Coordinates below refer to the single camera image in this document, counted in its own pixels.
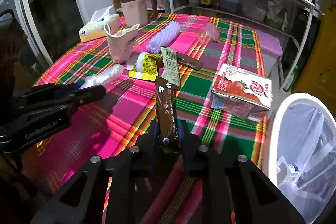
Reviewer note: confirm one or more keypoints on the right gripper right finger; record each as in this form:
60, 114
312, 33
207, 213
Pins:
202, 162

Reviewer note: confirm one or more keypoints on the yellow wooden door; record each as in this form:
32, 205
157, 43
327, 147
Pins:
318, 76

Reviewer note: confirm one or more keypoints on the green barcode snack wrapper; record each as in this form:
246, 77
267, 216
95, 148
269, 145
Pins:
171, 70

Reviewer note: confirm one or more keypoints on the green bottle on floor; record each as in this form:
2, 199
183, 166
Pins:
291, 79

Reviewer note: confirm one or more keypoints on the pink clear plastic cup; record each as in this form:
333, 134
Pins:
209, 33

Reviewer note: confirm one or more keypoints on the white metal kitchen shelf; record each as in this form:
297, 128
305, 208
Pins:
288, 20

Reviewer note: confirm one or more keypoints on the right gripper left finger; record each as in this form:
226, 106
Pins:
130, 164

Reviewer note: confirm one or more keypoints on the clear plastic bag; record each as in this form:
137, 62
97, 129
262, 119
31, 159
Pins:
104, 78

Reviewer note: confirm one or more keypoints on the pink lidded storage box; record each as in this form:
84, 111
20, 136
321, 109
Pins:
271, 50

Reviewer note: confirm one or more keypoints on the brown coffee stick wrapper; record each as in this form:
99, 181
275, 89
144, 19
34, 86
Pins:
168, 131

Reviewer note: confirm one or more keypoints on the white trash bin with liner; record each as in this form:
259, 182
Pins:
299, 155

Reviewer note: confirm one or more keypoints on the dark brown flat wrapper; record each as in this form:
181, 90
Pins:
189, 61

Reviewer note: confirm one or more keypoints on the pink brown lidded pitcher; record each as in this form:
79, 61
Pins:
135, 11

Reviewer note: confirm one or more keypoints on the blue jug on shelf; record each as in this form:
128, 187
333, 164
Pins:
229, 5

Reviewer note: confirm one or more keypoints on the yellow snack wrapper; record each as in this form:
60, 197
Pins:
146, 67

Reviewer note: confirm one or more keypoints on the white paper cup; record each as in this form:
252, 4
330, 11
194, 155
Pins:
122, 43

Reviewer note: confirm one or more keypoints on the strawberry juice carton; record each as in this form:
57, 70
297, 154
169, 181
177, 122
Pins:
241, 93

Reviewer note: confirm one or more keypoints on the tissue pack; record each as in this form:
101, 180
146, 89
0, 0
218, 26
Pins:
94, 29

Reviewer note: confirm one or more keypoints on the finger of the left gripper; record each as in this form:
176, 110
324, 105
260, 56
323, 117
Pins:
50, 89
79, 97

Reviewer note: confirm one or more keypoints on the plaid pink green tablecloth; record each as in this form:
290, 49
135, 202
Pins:
108, 126

